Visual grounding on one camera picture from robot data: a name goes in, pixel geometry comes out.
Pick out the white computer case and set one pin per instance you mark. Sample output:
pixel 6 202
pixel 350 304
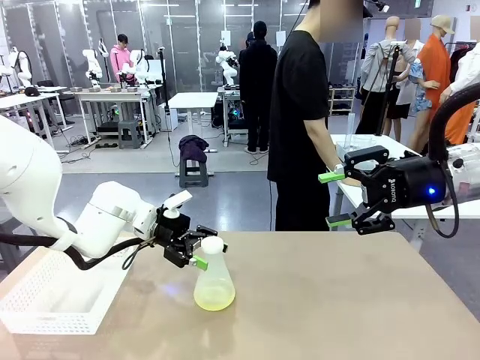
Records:
pixel 168 118

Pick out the person in black t-shirt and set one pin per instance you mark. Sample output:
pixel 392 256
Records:
pixel 296 112

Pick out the white round flask stopper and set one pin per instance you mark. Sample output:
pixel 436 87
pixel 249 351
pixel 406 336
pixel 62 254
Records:
pixel 213 243

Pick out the mannequin in white jacket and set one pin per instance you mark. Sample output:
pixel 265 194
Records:
pixel 468 67

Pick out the person's left hand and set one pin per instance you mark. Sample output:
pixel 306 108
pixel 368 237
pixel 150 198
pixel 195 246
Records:
pixel 351 182

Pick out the mannequin in grey shirt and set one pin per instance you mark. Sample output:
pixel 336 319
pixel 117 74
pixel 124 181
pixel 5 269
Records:
pixel 378 67

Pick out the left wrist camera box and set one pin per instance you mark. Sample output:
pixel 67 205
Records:
pixel 178 200

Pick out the long white background table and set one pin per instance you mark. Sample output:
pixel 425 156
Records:
pixel 37 90

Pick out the person in white top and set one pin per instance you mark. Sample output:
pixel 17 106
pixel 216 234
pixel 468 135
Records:
pixel 405 90

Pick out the black tripod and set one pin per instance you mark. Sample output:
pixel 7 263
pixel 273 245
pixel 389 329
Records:
pixel 386 93

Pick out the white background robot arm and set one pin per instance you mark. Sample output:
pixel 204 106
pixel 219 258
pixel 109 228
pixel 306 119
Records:
pixel 137 67
pixel 227 65
pixel 92 65
pixel 18 65

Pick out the white table with trays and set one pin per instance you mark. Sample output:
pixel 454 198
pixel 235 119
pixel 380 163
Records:
pixel 112 94

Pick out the grey plastic stool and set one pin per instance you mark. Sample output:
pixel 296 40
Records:
pixel 130 133

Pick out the black cap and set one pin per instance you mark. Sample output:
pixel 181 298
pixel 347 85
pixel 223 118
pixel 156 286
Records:
pixel 32 91

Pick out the grey step stool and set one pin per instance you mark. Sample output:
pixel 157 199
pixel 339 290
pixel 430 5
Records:
pixel 193 176

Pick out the clear graduated cylinder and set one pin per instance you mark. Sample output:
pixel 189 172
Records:
pixel 350 129

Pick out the white side table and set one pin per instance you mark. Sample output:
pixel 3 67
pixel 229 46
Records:
pixel 352 197

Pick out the capped mannequin in orange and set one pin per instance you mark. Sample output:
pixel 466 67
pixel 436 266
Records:
pixel 437 71

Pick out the person's left forearm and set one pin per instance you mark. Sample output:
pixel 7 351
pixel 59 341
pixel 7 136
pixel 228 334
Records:
pixel 322 146

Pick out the black camera stand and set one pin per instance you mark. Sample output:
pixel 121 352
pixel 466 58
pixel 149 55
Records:
pixel 163 90

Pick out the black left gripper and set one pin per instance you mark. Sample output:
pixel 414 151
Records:
pixel 170 228

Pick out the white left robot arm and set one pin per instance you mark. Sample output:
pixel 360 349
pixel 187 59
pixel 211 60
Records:
pixel 108 213

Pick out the background person in black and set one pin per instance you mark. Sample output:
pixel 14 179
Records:
pixel 258 75

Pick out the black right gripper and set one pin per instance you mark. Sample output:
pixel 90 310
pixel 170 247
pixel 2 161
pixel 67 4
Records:
pixel 412 183

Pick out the person in pink hoodie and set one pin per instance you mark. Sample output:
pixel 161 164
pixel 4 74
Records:
pixel 122 56

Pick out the dark purple cloth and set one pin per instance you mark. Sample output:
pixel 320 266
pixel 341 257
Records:
pixel 193 146

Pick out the white perforated plastic basket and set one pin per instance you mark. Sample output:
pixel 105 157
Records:
pixel 56 318

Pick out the clear plastic beaker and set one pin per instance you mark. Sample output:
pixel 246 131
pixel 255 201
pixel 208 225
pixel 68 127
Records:
pixel 364 141

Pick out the translucent plastic conical flask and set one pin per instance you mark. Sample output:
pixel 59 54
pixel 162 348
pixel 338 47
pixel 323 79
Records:
pixel 213 292

